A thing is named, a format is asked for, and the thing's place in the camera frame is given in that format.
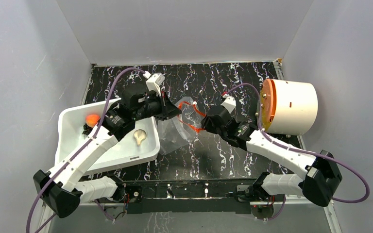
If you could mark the white plastic bin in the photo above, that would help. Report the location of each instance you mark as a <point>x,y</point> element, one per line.
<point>124,154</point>

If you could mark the orange peach toy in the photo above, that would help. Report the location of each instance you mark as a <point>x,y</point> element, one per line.
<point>92,120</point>

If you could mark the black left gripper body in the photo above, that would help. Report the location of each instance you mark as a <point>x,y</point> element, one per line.
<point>153,108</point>

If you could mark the white orange cylinder container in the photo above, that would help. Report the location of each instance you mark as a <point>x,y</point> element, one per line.
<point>288,107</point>

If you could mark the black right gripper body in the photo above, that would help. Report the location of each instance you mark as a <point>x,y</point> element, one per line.
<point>208,122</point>

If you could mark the black grape bunch toy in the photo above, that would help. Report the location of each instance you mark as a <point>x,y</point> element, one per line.
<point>86,130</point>

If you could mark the clear orange zip bag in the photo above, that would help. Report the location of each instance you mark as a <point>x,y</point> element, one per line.
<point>182,129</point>

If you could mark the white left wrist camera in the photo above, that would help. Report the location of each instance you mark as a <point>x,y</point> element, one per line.
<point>154,81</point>

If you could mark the beige mushroom toy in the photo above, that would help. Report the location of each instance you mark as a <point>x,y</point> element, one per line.
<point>139,135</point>

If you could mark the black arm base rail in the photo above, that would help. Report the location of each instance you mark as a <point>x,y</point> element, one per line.
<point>214,195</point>

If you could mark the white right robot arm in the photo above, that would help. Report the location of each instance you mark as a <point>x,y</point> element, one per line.
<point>315,178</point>

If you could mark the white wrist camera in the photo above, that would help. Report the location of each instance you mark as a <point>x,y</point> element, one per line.
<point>154,81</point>
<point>229,103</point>

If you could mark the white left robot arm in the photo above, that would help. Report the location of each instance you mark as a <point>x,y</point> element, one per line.
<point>116,121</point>

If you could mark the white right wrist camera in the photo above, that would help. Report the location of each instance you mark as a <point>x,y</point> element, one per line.
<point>229,103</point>

